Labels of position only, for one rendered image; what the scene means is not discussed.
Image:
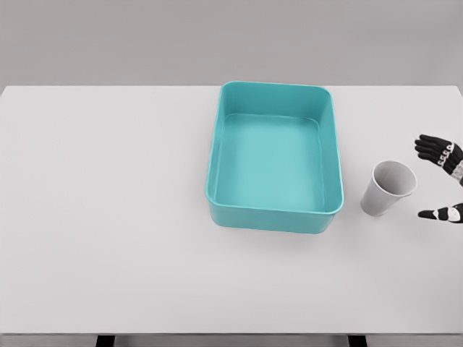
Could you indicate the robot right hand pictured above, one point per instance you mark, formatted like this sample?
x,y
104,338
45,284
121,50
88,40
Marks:
x,y
441,153

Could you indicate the white paper cup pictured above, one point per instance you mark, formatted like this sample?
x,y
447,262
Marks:
x,y
385,191

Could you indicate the teal plastic basket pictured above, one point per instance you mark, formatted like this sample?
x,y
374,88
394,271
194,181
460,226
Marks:
x,y
272,159

